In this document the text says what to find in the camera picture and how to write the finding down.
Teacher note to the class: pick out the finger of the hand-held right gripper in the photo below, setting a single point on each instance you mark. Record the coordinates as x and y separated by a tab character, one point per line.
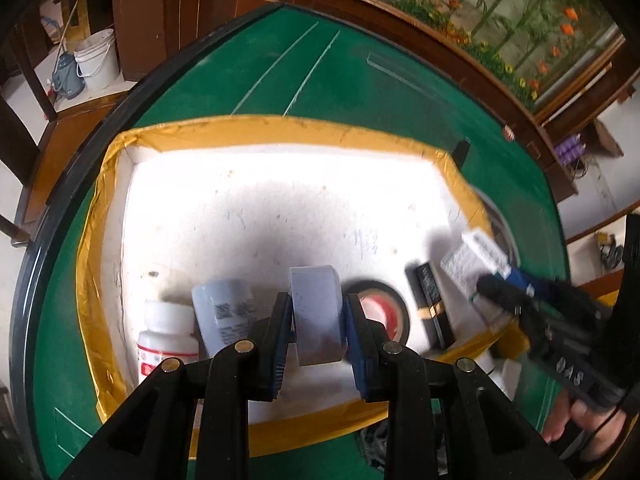
495	290
525	280

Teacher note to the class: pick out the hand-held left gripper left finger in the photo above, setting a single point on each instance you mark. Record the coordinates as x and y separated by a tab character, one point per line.
281	345

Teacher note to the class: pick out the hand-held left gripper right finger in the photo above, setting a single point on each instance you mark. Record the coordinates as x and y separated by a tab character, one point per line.
357	350

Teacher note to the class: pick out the blue white medicine box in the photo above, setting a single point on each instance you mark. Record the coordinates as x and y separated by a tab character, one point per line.
470	260

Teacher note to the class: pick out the white charger with prongs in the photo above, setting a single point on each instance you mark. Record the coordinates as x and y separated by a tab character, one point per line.
317	310

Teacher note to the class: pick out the black tape roll red core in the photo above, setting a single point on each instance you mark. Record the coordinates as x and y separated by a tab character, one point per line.
404	320

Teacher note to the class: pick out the black box gold band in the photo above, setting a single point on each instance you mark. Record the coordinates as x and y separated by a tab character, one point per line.
425	285

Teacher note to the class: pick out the white bottle black-white label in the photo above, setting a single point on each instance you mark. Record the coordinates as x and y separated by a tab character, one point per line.
222	305

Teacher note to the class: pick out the white bottle red label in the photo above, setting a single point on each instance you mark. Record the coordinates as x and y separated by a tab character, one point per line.
165	325

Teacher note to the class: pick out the white foam box gold tape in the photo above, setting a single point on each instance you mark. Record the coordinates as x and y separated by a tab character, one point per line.
280	200

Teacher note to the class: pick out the person's right hand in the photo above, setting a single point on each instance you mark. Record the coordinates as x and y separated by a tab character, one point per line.
590	425

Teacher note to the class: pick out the purple bottle pack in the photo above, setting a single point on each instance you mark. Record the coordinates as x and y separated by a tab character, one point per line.
570	150

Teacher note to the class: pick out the flower planter partition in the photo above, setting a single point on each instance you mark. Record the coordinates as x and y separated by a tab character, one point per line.
500	5

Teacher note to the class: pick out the dark wooden chair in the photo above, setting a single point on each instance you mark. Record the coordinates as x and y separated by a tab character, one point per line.
75	135

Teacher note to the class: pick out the white plastic bucket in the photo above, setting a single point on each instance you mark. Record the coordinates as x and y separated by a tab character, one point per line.
97	65

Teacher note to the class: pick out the grey kettle on floor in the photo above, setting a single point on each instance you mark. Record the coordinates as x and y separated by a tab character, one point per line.
67	77

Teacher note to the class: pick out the wooden counter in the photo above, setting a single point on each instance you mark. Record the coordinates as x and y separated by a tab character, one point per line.
145	25

